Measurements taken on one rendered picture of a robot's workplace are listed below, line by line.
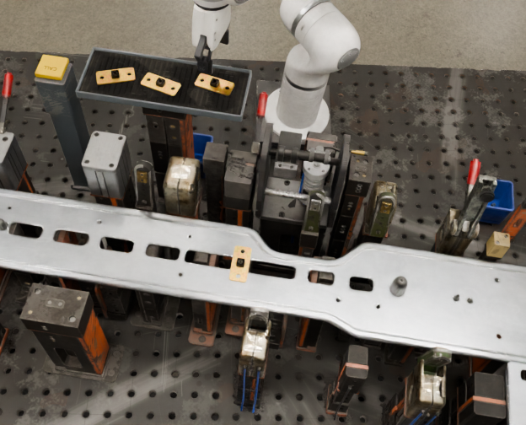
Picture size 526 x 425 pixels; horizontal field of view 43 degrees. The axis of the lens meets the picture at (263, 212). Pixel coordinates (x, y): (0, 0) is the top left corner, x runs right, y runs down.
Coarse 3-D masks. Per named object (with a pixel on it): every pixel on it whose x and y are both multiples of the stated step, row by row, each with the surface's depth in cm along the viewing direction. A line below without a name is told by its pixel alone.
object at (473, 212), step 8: (480, 176) 134; (488, 176) 134; (480, 184) 133; (488, 184) 134; (496, 184) 133; (472, 192) 136; (480, 192) 132; (488, 192) 131; (472, 200) 137; (480, 200) 133; (488, 200) 132; (464, 208) 140; (472, 208) 140; (480, 208) 139; (464, 216) 141; (472, 216) 142; (480, 216) 140; (472, 224) 143; (456, 232) 145; (472, 232) 144
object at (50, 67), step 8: (48, 56) 152; (56, 56) 152; (40, 64) 151; (48, 64) 151; (56, 64) 151; (64, 64) 151; (40, 72) 149; (48, 72) 149; (56, 72) 150; (64, 72) 151
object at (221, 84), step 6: (198, 78) 150; (204, 78) 150; (210, 78) 150; (216, 78) 149; (198, 84) 149; (204, 84) 149; (210, 84) 149; (216, 84) 148; (222, 84) 150; (228, 84) 150; (216, 90) 149; (222, 90) 149; (228, 90) 149
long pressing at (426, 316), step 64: (0, 192) 151; (0, 256) 143; (64, 256) 144; (128, 256) 145; (256, 256) 146; (384, 256) 148; (448, 256) 148; (384, 320) 140; (448, 320) 140; (512, 320) 141
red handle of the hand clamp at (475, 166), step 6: (474, 162) 144; (480, 162) 144; (474, 168) 144; (474, 174) 144; (468, 180) 144; (474, 180) 144; (468, 186) 144; (468, 192) 144; (468, 222) 144; (462, 228) 144; (468, 228) 144
